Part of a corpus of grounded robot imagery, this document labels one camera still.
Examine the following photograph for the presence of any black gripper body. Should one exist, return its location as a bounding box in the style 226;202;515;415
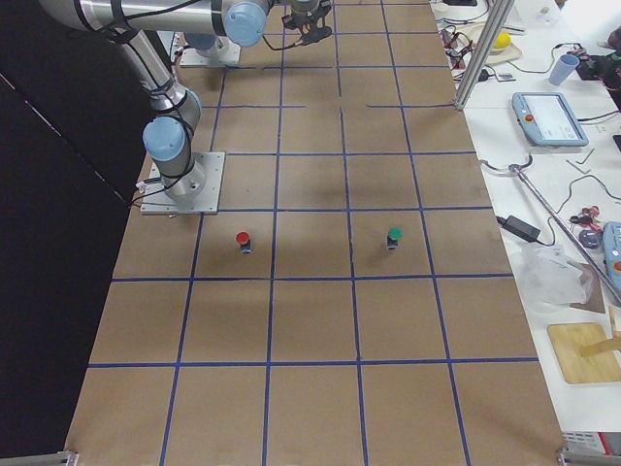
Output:
282;0;332;43

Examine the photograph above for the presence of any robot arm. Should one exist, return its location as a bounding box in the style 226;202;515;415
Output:
41;1;273;209

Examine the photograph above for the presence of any red push button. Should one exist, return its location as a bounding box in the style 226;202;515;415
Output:
235;231;252;254

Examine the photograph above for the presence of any green push button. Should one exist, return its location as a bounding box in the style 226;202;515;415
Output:
386;227;403;250

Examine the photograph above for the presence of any yellow fruit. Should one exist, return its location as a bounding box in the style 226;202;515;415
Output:
493;32;511;52

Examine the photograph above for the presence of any metal cane rod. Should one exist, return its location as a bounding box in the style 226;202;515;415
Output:
479;154;621;297

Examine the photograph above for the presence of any blue teach pendant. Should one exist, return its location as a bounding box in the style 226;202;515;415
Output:
511;92;589;148
602;221;621;291

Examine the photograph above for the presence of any light blue plastic cup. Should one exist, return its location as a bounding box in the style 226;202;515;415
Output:
548;53;580;85

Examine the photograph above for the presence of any black power adapter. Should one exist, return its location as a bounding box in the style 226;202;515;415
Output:
502;216;540;243

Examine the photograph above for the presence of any clear plastic bag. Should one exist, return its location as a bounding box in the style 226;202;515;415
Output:
509;243;596;314

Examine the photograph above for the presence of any wooden cutting board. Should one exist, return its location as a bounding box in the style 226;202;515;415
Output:
547;322;620;384

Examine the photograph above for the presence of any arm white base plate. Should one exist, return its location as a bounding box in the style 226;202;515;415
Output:
138;152;225;215
180;43;241;68

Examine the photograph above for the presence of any aluminium frame post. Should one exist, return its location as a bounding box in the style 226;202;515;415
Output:
454;0;514;111

